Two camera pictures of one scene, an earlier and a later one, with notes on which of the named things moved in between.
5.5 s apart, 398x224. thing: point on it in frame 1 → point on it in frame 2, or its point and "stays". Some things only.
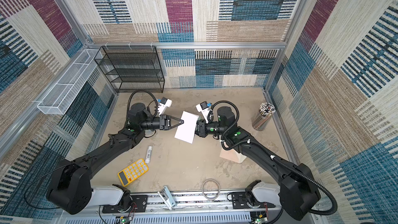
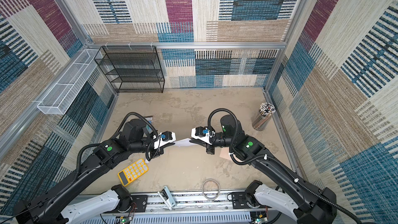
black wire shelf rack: (131, 69) stays
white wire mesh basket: (69, 84) stays
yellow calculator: (132, 171) stays
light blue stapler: (167, 197) stays
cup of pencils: (266, 110) stays
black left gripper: (164, 123) → (157, 152)
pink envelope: (232, 155) stays
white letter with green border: (186, 131) → (185, 142)
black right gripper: (201, 131) → (210, 148)
